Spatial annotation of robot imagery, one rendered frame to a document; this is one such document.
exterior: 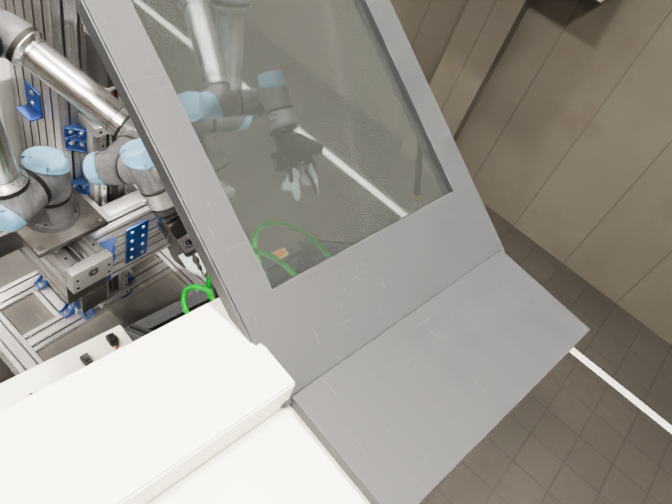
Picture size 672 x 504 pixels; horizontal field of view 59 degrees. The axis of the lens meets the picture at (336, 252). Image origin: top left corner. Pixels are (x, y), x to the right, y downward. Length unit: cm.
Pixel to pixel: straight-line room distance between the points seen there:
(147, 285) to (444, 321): 174
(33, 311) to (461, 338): 191
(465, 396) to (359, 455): 26
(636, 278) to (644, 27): 146
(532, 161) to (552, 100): 41
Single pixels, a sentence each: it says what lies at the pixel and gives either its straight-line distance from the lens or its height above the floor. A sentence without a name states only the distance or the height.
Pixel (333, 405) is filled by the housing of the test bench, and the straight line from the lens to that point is 111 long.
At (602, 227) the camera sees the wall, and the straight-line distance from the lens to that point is 393.
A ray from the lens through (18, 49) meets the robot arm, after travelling 154.
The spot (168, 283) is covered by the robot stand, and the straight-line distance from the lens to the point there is 280.
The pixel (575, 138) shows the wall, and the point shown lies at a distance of 376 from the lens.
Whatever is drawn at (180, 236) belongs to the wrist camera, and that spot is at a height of 144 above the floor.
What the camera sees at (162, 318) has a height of 95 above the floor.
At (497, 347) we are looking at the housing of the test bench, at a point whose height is 150.
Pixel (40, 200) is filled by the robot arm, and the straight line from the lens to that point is 174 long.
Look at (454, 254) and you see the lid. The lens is 142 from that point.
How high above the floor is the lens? 246
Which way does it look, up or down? 47 degrees down
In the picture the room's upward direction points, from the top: 23 degrees clockwise
